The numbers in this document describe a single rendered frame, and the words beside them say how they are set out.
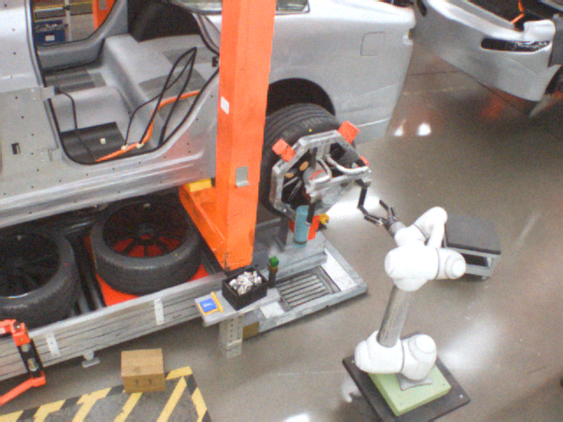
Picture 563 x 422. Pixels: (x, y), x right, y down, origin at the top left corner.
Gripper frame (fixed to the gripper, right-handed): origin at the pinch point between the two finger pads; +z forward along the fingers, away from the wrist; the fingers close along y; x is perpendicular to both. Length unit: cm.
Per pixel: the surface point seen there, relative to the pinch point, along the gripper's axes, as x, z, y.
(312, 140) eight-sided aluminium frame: 28.9, 29.7, -24.2
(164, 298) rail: -46, 21, -112
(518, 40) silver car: 44, 94, 226
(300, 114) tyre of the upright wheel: 35, 47, -22
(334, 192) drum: 3.3, 14.0, -15.7
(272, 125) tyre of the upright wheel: 29, 51, -37
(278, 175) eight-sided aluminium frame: 12, 28, -44
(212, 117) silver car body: 30, 67, -65
